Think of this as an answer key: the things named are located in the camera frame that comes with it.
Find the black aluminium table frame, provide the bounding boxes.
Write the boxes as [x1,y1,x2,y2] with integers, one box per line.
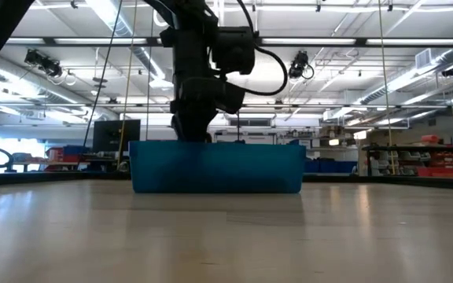
[0,168,453,192]

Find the white cable ring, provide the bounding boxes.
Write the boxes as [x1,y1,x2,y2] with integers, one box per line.
[153,8,172,28]

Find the white vent box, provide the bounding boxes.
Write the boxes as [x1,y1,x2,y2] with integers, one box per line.
[414,47,433,71]

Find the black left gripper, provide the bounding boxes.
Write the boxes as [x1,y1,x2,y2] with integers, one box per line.
[169,76,228,144]

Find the red storage bin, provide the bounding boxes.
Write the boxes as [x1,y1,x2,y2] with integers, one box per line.
[416,165,453,178]
[46,147,79,172]

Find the black left camera cable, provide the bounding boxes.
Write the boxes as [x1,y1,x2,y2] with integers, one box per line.
[235,0,289,97]

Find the blue plastic bin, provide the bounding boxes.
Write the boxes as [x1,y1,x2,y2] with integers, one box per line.
[128,140,307,194]

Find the blue storage bin row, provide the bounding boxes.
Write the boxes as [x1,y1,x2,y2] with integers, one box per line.
[304,158,359,175]

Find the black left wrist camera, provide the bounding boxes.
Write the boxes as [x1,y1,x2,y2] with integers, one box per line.
[223,80,248,116]

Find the black hanging cable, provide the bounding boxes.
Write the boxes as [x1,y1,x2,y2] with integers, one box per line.
[83,0,124,147]

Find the large black monitor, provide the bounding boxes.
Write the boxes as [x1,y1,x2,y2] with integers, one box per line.
[92,119,142,153]

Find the overhead frame light bar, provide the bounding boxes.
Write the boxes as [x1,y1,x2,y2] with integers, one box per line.
[6,36,453,48]

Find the black storage shelf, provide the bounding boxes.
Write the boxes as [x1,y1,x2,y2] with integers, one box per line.
[362,144,453,178]

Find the black ceiling camera with cable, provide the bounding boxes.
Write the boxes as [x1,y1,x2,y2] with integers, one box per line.
[287,50,315,81]

